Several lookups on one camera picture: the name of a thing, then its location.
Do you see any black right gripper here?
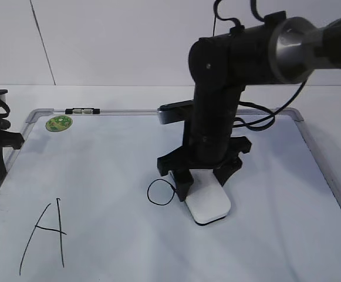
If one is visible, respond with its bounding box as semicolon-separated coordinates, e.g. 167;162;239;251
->
157;136;252;202

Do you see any white whiteboard with grey frame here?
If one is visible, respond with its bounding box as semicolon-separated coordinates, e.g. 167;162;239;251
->
0;114;341;281

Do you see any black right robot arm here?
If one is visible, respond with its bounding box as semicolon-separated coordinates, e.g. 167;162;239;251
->
157;11;341;201

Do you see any black hanging clip on frame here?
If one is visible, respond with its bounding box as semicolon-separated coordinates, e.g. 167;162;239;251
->
65;108;100;115

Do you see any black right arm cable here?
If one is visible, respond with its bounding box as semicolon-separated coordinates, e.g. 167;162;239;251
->
212;0;308;132

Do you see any white rectangular board eraser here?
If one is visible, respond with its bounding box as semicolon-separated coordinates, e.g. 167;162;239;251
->
170;170;231;226

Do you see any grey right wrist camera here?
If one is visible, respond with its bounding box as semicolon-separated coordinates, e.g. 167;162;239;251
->
157;100;194;125

